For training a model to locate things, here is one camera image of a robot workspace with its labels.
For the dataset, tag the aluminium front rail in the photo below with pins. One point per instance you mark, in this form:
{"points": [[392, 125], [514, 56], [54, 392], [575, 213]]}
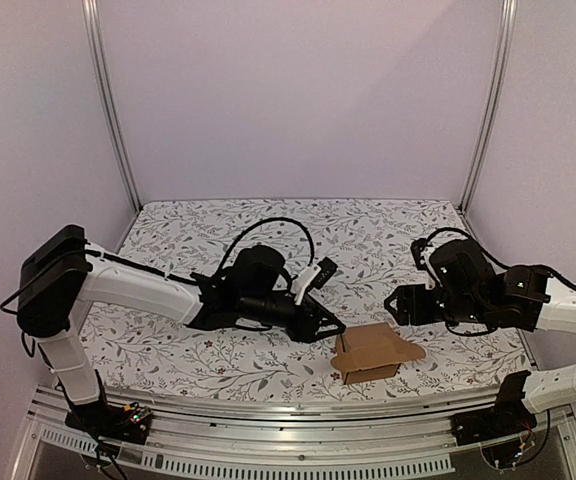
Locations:
{"points": [[411, 409]]}

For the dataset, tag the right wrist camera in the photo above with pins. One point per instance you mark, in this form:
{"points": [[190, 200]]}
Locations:
{"points": [[421, 249]]}

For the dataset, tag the brown cardboard box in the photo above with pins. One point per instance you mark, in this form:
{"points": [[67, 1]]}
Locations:
{"points": [[372, 352]]}

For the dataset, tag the perforated metal strip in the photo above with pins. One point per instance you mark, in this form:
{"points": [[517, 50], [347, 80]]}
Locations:
{"points": [[294, 448]]}

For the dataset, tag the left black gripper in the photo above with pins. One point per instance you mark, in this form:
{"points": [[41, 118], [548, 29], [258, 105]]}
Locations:
{"points": [[305, 325]]}

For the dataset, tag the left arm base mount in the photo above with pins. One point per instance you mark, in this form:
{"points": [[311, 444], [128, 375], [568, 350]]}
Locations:
{"points": [[129, 423]]}

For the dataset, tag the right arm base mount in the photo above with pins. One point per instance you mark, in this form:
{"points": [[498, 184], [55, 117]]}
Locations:
{"points": [[507, 416]]}

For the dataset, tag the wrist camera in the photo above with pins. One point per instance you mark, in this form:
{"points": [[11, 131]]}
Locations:
{"points": [[421, 249], [312, 277]]}

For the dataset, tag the left aluminium corner post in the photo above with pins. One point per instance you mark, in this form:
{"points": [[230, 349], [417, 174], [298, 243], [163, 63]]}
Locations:
{"points": [[92, 23]]}

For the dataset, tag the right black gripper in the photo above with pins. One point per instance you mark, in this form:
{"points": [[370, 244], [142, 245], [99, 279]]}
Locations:
{"points": [[413, 306]]}

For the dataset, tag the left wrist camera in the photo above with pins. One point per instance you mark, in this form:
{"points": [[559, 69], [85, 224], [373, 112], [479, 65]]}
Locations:
{"points": [[312, 277]]}

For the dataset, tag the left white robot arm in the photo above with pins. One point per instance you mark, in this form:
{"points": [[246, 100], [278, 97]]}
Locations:
{"points": [[67, 269]]}

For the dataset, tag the floral patterned table mat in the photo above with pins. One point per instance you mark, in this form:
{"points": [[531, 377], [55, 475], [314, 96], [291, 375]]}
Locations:
{"points": [[369, 240]]}

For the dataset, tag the right aluminium corner post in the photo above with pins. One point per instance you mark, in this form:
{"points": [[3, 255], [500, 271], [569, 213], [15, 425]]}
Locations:
{"points": [[500, 64]]}

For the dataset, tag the aluminium corner post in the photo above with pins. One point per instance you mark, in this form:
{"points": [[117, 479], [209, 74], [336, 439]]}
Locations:
{"points": [[92, 23], [500, 64]]}

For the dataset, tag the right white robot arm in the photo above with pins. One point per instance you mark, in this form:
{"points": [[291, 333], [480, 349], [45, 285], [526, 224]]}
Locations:
{"points": [[530, 298]]}

